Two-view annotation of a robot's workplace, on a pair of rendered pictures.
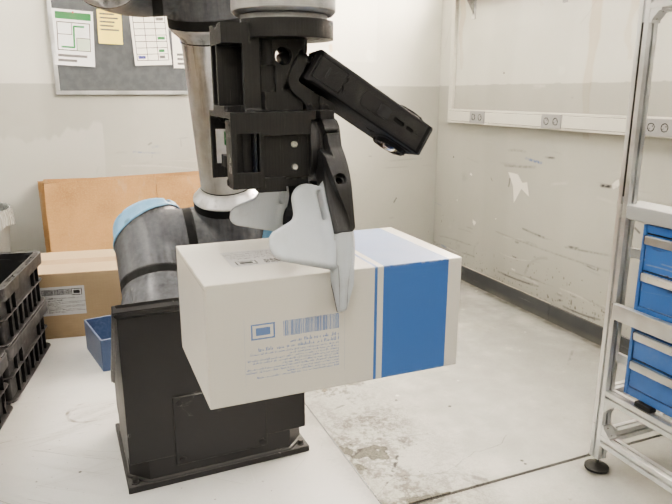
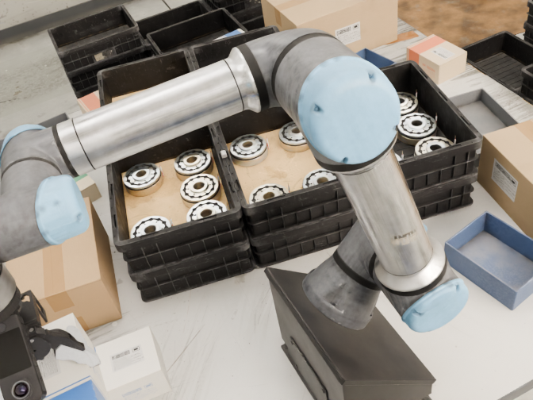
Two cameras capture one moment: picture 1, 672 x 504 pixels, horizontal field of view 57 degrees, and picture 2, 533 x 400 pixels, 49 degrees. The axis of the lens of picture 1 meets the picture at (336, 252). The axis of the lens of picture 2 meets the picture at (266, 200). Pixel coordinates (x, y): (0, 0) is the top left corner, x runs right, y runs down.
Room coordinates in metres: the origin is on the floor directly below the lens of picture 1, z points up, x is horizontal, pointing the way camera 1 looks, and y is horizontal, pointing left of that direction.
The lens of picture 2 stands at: (0.89, -0.43, 1.87)
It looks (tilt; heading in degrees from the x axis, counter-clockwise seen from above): 44 degrees down; 95
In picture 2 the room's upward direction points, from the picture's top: 11 degrees counter-clockwise
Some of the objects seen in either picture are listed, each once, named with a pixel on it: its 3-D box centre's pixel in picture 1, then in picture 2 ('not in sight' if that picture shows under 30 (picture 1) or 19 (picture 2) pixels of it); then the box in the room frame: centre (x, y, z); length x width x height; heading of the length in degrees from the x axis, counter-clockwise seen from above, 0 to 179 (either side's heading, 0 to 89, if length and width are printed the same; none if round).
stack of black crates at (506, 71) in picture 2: not in sight; (506, 81); (1.86, 1.79, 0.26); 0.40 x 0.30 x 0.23; 113
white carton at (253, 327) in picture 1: (314, 304); (58, 395); (0.49, 0.02, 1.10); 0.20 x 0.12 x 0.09; 113
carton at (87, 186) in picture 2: not in sight; (72, 176); (0.18, 0.98, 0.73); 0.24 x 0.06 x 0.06; 126
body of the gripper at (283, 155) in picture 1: (276, 108); (9, 321); (0.47, 0.04, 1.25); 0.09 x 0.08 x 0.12; 112
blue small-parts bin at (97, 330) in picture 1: (139, 335); (498, 258); (1.32, 0.44, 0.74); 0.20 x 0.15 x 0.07; 124
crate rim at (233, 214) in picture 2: not in sight; (168, 177); (0.56, 0.69, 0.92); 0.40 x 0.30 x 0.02; 102
